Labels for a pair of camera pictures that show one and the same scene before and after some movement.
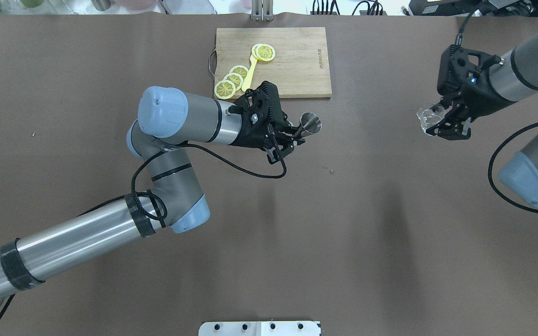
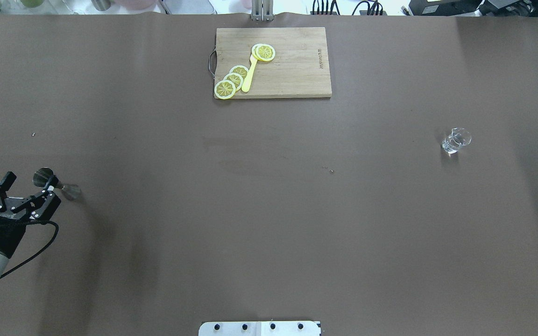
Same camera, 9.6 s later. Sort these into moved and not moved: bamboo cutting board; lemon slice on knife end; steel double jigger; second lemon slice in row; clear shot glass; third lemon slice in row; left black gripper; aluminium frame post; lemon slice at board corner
Moved: steel double jigger; left black gripper; clear shot glass
Not moved: aluminium frame post; third lemon slice in row; lemon slice at board corner; bamboo cutting board; second lemon slice in row; lemon slice on knife end
